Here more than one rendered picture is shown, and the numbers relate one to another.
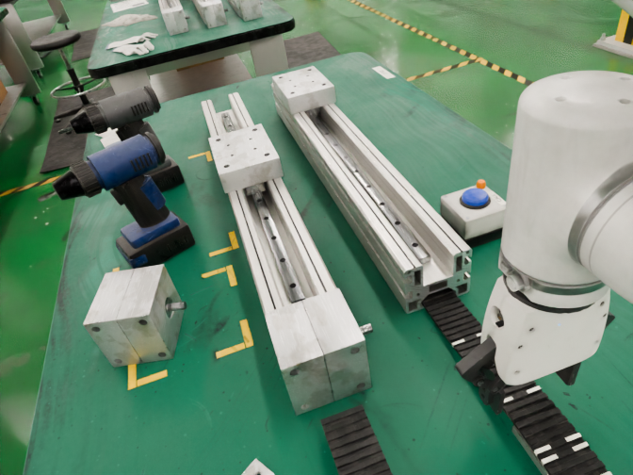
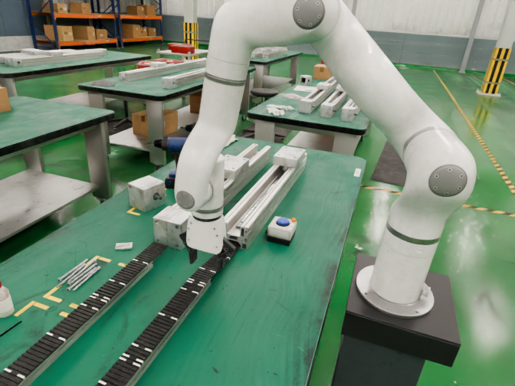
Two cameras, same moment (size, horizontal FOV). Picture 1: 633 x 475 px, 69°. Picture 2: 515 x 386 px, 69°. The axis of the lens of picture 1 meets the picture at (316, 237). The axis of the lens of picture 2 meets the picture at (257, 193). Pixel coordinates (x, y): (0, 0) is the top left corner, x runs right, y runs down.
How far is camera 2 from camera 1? 0.84 m
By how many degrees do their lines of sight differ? 27
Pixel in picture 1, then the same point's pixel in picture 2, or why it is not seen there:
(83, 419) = (109, 211)
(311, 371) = (162, 225)
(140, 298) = (147, 185)
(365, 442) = (155, 251)
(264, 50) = (342, 139)
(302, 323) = (172, 213)
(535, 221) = not seen: hidden behind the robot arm
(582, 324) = (208, 233)
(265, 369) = not seen: hidden behind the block
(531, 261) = not seen: hidden behind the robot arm
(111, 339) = (132, 193)
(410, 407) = (182, 260)
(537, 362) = (194, 240)
